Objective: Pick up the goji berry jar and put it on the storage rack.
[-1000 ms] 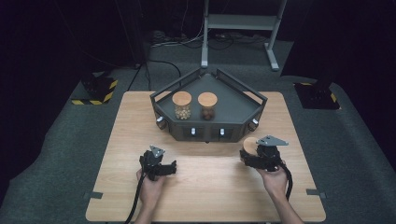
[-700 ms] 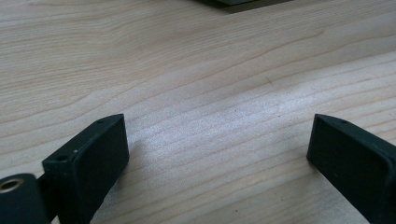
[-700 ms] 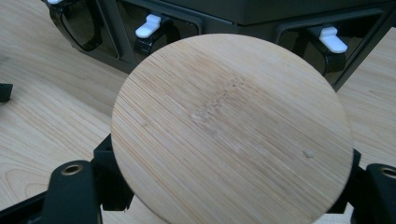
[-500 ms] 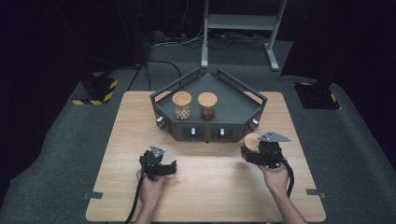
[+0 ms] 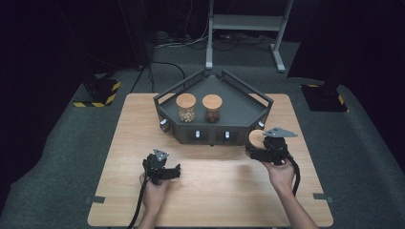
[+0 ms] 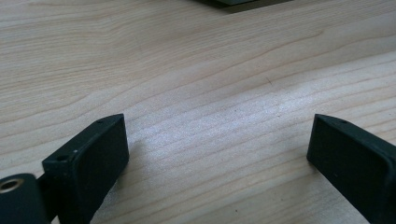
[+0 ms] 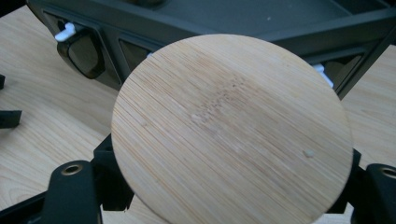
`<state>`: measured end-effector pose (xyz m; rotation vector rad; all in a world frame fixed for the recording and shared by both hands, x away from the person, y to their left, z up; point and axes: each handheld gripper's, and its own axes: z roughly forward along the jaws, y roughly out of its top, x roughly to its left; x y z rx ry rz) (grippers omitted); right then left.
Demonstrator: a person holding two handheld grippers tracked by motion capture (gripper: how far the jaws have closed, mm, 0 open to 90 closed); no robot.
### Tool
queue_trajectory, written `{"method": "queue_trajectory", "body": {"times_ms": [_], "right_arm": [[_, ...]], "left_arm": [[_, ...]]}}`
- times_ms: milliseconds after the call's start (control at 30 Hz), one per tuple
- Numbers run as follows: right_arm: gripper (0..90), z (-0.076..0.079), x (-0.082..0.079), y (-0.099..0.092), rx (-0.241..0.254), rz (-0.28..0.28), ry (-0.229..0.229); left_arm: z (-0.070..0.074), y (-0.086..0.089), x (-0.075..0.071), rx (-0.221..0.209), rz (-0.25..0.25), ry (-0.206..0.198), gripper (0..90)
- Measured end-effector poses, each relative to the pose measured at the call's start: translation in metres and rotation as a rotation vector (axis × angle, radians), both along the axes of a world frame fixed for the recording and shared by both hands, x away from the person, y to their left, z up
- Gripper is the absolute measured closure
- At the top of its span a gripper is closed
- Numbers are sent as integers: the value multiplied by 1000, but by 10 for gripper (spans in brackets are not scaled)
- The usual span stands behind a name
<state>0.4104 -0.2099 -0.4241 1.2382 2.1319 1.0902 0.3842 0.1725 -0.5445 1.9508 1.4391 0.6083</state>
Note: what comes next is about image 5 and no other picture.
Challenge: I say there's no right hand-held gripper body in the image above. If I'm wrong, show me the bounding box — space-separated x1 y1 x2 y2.
263 126 299 167

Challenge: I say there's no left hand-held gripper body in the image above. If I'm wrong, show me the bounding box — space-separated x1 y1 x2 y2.
141 148 170 186

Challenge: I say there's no wood-lidded jar of reddish grains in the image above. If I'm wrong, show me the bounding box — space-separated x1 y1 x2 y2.
247 129 266 151

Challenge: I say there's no black corner shelf rack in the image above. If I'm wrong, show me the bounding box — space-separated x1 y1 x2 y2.
153 69 275 147

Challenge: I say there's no wood-lidded jar of pale beans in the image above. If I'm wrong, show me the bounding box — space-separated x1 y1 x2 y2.
176 93 198 123

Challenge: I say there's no wood-lidded jar of brown nuts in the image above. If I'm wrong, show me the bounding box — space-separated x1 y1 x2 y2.
202 94 224 124

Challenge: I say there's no person's right hand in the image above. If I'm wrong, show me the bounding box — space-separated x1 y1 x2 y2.
262 158 296 192

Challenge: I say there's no person's left hand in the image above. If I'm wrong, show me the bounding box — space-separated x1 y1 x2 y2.
139 174 170 214

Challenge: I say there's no black base with striped edge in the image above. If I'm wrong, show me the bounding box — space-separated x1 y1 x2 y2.
73 74 122 109
300 83 349 113

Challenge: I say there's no grey metal stand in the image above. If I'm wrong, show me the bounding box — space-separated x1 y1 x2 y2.
204 0 294 73

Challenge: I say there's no dark curtain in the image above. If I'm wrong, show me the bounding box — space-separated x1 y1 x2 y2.
0 0 151 71
288 0 405 82

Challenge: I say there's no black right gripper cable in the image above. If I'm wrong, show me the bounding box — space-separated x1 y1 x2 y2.
286 156 302 197

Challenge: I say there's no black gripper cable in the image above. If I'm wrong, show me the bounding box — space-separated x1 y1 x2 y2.
286 156 302 197
127 177 151 229

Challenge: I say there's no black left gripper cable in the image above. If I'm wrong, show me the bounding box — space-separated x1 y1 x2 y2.
127 177 151 229

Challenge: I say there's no black floor cable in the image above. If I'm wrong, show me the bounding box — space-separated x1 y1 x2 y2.
130 61 186 94

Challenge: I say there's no bundle of floor cables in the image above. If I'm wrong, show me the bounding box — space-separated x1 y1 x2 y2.
154 30 275 52

